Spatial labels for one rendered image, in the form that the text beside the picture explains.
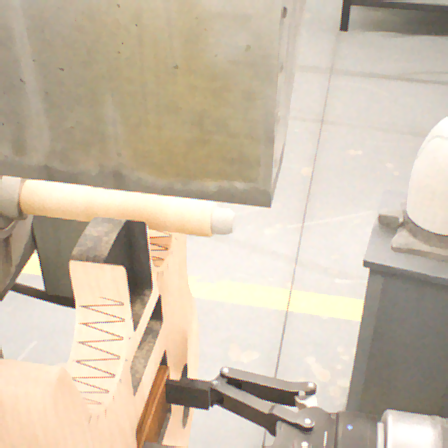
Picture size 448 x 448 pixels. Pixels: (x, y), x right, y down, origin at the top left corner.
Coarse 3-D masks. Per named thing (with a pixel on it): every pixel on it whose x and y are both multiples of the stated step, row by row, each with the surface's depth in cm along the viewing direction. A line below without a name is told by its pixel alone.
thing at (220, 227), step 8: (216, 208) 62; (224, 208) 62; (216, 216) 61; (224, 216) 61; (232, 216) 62; (216, 224) 61; (224, 224) 61; (232, 224) 62; (216, 232) 62; (224, 232) 62
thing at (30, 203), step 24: (24, 192) 64; (48, 192) 64; (72, 192) 63; (96, 192) 63; (120, 192) 63; (72, 216) 64; (96, 216) 63; (120, 216) 62; (144, 216) 62; (168, 216) 62; (192, 216) 61
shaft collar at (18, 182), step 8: (8, 176) 64; (0, 184) 64; (8, 184) 63; (16, 184) 63; (0, 192) 63; (8, 192) 63; (16, 192) 63; (0, 200) 64; (8, 200) 63; (16, 200) 63; (0, 208) 64; (8, 208) 64; (16, 208) 64; (8, 216) 65; (16, 216) 64; (24, 216) 65
